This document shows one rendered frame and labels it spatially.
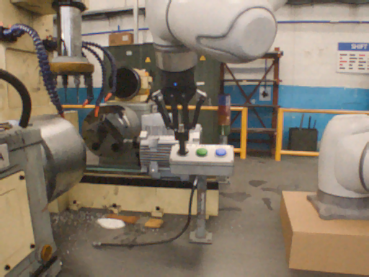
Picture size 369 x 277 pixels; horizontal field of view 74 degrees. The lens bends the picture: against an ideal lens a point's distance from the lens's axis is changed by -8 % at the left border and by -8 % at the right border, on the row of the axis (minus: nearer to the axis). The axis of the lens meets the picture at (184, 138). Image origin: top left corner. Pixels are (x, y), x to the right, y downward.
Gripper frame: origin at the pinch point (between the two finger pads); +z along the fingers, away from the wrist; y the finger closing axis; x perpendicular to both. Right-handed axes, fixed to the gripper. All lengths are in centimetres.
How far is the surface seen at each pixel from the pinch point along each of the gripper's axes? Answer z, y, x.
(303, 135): 265, -175, -362
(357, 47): 127, -286, -469
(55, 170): 0.1, 29.9, 13.4
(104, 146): 33, 43, -36
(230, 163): 4.7, -12.5, 3.5
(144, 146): 13.5, 15.2, -13.0
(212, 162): 4.6, -7.9, 3.5
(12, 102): -1, 65, -18
